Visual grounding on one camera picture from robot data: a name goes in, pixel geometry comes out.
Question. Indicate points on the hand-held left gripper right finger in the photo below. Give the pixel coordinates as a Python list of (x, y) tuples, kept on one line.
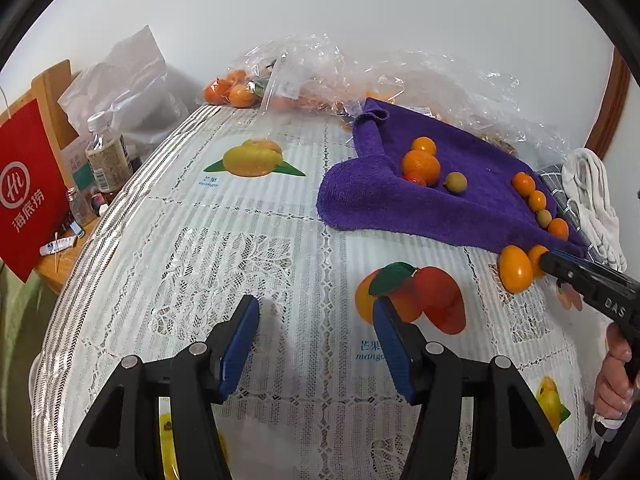
[(395, 355)]

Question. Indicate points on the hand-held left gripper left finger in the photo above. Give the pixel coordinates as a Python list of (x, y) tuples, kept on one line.
[(240, 350)]

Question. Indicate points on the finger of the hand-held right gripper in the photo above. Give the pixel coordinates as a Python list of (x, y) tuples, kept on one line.
[(567, 270)]

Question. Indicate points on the small orange kumquat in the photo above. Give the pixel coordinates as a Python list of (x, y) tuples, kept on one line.
[(537, 200), (537, 258), (558, 228), (424, 145), (523, 182)]

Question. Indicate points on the large orange mandarin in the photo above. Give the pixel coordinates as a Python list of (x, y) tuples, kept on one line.
[(421, 166)]

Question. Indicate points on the person's right forearm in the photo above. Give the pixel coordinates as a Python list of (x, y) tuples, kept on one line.
[(607, 427)]

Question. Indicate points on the person's right hand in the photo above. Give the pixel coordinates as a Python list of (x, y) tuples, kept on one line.
[(612, 390)]

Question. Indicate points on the large oval orange kumquat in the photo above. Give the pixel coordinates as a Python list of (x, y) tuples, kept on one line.
[(515, 268)]

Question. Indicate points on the greenish brown longan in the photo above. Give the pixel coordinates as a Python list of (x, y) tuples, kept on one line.
[(544, 217)]

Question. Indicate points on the white towel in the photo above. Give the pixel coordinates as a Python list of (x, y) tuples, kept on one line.
[(590, 195)]

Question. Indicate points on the grey checked cloth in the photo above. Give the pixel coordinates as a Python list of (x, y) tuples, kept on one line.
[(550, 180)]

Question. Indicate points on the fruit-print lace tablecloth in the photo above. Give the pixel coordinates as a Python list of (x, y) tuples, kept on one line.
[(250, 210)]

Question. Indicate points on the green-yellow small fruit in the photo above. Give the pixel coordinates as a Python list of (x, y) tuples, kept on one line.
[(455, 182)]

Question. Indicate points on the purple towel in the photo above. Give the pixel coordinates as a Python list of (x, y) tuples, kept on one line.
[(400, 205)]

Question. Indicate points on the small red cherry tomato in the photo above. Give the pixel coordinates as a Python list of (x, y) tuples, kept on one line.
[(415, 179)]

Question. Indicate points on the white tube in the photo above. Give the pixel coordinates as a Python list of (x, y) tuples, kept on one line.
[(57, 245)]

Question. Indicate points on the crumpled clear plastic bag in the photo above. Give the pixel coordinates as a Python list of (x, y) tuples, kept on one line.
[(450, 90)]

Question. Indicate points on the small glass bottle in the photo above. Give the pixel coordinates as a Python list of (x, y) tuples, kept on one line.
[(75, 207)]

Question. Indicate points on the green cloth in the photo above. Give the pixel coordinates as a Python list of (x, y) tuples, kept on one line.
[(15, 320)]

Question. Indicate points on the labelled clear plastic bottle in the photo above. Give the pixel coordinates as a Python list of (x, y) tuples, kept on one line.
[(107, 157)]

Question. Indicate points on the white and green box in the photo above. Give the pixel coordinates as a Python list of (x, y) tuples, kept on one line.
[(75, 165)]

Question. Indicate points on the clear plastic bag of oranges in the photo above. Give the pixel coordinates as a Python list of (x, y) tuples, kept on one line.
[(235, 91)]

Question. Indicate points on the red paper bag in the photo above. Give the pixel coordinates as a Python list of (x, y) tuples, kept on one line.
[(30, 185)]

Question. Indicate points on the labelled plastic bag of mandarins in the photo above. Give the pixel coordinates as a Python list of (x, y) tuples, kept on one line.
[(310, 80)]

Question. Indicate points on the white plastic bag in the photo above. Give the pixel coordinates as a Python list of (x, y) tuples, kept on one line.
[(130, 85)]

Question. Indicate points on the brown wooden door frame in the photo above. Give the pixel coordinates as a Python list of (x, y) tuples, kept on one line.
[(612, 105)]

